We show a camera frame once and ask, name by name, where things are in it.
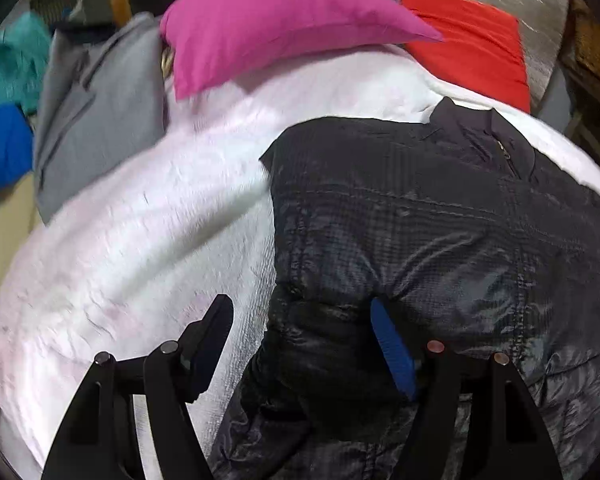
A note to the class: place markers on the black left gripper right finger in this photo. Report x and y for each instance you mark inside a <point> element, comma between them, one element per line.
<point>507,437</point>

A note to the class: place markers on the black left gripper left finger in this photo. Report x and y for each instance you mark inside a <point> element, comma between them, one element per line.
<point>97,437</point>

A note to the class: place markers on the black quilted puffer jacket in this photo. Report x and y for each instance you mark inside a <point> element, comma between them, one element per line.
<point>469,236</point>

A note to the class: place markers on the white bed blanket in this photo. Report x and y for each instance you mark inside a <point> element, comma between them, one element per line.
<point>138,255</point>

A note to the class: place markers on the blue jacket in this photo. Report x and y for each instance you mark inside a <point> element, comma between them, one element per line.
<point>16,145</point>

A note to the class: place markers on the grey garment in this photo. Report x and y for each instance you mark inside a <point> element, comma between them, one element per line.
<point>100,104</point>

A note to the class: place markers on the teal shirt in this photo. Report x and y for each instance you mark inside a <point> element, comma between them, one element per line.
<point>24,49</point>

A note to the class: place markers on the red pillow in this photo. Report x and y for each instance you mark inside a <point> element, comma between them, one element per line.
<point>481,49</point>

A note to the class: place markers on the magenta pillow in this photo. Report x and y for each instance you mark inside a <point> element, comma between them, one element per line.
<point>215,41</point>

